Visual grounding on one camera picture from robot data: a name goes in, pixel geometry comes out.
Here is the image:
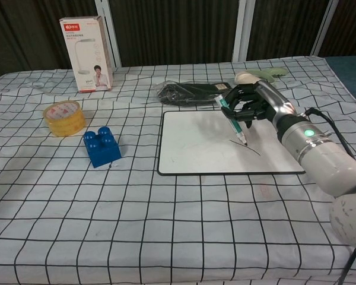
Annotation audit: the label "white whiteboard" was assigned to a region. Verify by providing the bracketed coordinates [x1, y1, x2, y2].
[157, 110, 306, 176]

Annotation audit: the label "green marker pen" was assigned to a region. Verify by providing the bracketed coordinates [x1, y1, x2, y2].
[214, 94, 249, 147]

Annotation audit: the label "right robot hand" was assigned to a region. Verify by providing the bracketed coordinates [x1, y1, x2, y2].
[220, 80, 299, 130]

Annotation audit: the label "white lamp product box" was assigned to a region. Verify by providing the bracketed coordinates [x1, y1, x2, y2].
[59, 15, 113, 94]

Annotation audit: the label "blue toy building block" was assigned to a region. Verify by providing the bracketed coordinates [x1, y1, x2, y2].
[82, 126, 122, 169]

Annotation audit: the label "black gloves in plastic bag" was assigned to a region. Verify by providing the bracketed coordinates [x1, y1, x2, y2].
[152, 80, 241, 106]

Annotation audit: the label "green lint roller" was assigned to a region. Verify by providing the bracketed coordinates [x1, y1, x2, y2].
[234, 67, 288, 86]

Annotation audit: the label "checkered white tablecloth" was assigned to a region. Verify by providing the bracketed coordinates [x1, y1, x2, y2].
[0, 55, 356, 285]

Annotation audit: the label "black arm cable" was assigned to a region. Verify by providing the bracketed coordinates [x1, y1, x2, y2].
[297, 107, 356, 158]

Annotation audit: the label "yellow tape roll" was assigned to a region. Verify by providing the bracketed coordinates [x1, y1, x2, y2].
[43, 100, 87, 137]

